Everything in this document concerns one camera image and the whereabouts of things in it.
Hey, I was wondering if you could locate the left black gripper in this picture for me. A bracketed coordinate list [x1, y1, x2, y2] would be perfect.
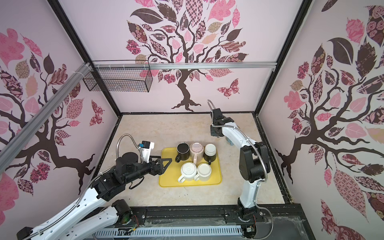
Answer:
[124, 155, 173, 185]

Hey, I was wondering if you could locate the blue mug yellow inside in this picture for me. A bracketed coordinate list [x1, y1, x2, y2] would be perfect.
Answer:
[226, 137, 234, 146]

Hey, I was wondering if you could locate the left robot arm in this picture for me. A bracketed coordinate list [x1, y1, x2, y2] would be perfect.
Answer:
[17, 152, 172, 240]

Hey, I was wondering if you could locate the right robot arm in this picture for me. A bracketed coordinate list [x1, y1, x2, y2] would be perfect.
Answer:
[211, 109, 271, 221]

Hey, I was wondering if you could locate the white ribbed mug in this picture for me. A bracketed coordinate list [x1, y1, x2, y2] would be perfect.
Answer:
[178, 162, 197, 183]

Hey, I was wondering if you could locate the pink beige mug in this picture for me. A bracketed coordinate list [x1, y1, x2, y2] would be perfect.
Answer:
[190, 143, 204, 166]

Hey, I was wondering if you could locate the black white mug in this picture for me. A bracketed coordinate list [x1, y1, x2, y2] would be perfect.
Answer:
[204, 144, 217, 165]

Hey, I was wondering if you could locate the cream white mug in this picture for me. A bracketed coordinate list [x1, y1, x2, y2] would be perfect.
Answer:
[194, 163, 212, 182]

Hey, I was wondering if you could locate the yellow plastic tray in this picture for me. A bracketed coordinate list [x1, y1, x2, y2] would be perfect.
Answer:
[159, 147, 222, 188]

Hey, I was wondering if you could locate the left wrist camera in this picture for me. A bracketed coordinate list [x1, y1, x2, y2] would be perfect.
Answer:
[139, 141, 155, 163]

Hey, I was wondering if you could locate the left metal conduit cable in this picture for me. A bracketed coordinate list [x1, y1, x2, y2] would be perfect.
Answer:
[23, 133, 145, 240]

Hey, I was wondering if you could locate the black wire basket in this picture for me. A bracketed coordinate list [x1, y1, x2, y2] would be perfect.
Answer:
[83, 60, 153, 93]

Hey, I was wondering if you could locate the aluminium rail back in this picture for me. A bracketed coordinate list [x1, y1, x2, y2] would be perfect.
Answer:
[94, 62, 277, 70]

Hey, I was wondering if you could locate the aluminium rail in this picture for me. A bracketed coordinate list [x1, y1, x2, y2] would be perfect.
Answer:
[1, 63, 92, 173]
[94, 62, 277, 70]

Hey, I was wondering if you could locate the white slotted cable duct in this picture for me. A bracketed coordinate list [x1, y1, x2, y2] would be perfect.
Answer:
[92, 226, 243, 240]

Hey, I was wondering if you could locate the black base frame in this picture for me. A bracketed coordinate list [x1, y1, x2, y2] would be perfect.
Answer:
[87, 204, 315, 240]

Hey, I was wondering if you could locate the aluminium rail left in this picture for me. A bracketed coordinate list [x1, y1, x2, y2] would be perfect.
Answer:
[1, 63, 92, 173]

